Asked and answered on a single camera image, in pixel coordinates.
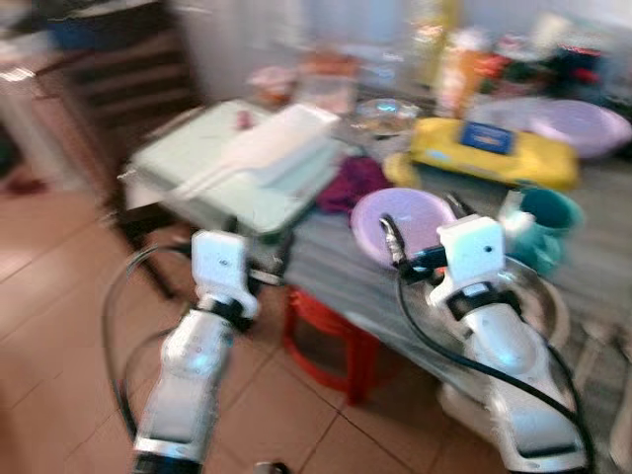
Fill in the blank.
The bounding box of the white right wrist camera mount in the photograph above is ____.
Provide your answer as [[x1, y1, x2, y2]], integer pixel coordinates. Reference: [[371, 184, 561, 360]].
[[433, 215, 511, 299]]

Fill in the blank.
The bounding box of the pale green plastic tray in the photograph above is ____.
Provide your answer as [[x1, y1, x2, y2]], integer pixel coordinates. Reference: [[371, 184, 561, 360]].
[[128, 99, 349, 238]]

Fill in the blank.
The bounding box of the pink small bowl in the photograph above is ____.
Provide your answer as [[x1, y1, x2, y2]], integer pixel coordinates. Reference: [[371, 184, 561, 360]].
[[246, 64, 299, 107]]

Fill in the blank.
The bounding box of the yellow box with blue label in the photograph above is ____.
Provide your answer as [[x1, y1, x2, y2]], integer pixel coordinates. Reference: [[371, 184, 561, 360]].
[[408, 116, 582, 194]]

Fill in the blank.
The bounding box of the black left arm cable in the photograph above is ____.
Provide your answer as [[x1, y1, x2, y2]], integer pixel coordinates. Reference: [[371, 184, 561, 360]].
[[101, 242, 203, 440]]

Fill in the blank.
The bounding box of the clear glass bowl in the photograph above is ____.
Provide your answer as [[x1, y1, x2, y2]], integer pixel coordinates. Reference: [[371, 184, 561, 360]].
[[353, 96, 423, 137]]

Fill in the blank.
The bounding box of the steel bowl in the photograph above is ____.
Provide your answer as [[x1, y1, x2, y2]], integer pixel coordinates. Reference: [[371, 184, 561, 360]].
[[492, 257, 574, 349]]

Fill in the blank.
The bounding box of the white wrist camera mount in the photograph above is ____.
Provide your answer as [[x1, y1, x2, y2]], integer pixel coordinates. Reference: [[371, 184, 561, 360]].
[[191, 230, 261, 319], [433, 215, 511, 299]]

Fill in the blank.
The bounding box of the long white plastic scoop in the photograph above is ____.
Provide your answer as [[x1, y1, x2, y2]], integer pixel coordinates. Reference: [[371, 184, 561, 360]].
[[170, 103, 343, 201]]

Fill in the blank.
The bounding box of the dark wooden chair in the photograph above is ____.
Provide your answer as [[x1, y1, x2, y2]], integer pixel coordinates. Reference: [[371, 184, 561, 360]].
[[39, 20, 205, 203]]

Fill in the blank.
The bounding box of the yellow orange bottle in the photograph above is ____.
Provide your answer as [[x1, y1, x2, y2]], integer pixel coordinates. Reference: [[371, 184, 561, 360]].
[[433, 28, 487, 121]]

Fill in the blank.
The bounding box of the small purple plastic bowl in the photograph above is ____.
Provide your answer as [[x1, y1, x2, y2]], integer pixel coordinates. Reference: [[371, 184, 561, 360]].
[[350, 187, 461, 270]]

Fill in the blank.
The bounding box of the teal and white mug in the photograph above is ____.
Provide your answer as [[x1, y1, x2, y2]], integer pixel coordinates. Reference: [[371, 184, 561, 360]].
[[499, 186, 585, 277]]

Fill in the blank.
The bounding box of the red plastic stool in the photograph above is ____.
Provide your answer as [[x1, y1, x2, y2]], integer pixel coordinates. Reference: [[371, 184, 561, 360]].
[[282, 285, 382, 407]]

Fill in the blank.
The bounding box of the clear plastic food container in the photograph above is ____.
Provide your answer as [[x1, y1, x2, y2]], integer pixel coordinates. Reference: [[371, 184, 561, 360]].
[[296, 53, 362, 116]]

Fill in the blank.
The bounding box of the large purple plastic basin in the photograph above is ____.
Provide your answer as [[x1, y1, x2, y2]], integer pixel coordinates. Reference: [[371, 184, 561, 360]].
[[499, 97, 632, 161]]

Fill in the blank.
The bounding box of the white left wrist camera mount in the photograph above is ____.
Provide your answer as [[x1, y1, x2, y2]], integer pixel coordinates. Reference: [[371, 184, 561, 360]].
[[191, 230, 261, 319]]

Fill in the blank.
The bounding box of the purple cloth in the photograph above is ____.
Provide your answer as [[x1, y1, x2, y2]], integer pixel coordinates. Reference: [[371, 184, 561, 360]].
[[315, 155, 393, 215]]

